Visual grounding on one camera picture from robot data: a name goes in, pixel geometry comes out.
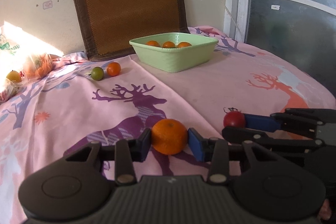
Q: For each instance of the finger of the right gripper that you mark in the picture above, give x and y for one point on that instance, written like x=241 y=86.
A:
x=261 y=123
x=236 y=135

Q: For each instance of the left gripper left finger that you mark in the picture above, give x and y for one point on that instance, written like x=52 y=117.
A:
x=126 y=153

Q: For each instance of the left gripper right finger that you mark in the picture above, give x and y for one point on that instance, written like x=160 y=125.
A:
x=213 y=150

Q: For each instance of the red tomato with stem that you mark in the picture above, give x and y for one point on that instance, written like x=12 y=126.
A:
x=234 y=118

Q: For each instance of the large orange tangerine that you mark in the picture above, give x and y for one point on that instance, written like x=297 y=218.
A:
x=169 y=137

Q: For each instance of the small orange tomato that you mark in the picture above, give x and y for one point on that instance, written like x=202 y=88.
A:
x=113 y=69

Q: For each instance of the green tomato back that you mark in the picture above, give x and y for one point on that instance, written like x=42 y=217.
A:
x=97 y=73

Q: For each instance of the orange tangerine back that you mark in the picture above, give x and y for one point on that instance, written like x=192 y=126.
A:
x=183 y=44

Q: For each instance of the orange tangerine front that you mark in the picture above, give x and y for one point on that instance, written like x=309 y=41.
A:
x=153 y=43

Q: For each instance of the clear bag of fruits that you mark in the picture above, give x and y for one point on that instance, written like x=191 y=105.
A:
x=9 y=89

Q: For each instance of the pink deer print bedsheet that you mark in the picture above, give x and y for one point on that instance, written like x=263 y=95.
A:
x=67 y=109

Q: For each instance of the green plastic basket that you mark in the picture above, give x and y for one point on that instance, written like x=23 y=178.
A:
x=176 y=59

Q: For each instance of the frosted glass door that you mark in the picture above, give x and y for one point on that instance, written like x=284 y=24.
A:
x=301 y=32

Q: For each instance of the yellow fruit by bags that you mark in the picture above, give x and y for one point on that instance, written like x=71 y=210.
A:
x=14 y=77

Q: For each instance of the brown woven seat cushion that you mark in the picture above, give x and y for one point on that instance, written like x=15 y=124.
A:
x=107 y=26

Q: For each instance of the white plastic shopping bag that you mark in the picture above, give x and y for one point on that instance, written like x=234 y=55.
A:
x=17 y=45

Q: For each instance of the white wall switch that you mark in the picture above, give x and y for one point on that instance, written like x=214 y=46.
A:
x=47 y=5

